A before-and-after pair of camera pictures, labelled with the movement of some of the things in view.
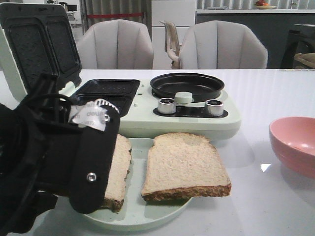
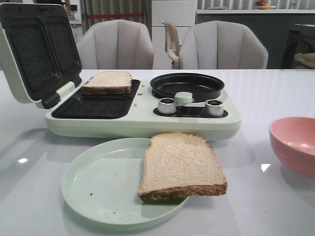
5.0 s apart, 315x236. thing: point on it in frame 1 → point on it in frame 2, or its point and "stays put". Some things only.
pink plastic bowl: [293, 138] stays put
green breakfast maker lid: [37, 39] stays put
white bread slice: [180, 166] stays put
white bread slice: [119, 168] → [108, 82]
